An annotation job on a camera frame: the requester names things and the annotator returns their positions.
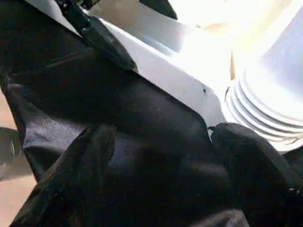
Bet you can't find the white plastic table leg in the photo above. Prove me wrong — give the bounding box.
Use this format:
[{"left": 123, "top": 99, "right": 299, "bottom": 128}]
[{"left": 223, "top": 0, "right": 303, "bottom": 152}]

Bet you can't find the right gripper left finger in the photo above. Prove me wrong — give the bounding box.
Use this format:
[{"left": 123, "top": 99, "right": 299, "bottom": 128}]
[{"left": 11, "top": 123, "right": 117, "bottom": 227}]

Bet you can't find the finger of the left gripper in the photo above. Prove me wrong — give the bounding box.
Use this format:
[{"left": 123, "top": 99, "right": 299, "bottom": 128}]
[
  {"left": 58, "top": 0, "right": 138, "bottom": 71},
  {"left": 162, "top": 0, "right": 178, "bottom": 20}
]

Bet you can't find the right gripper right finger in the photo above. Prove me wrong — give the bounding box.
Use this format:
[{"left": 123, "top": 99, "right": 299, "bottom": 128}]
[{"left": 208, "top": 122, "right": 303, "bottom": 227}]

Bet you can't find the white plastic table top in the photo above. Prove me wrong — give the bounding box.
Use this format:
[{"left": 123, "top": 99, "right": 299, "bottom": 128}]
[{"left": 71, "top": 0, "right": 303, "bottom": 156}]

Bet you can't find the black work mat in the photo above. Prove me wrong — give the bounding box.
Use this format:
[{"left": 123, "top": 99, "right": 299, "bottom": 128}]
[{"left": 0, "top": 0, "right": 303, "bottom": 227}]

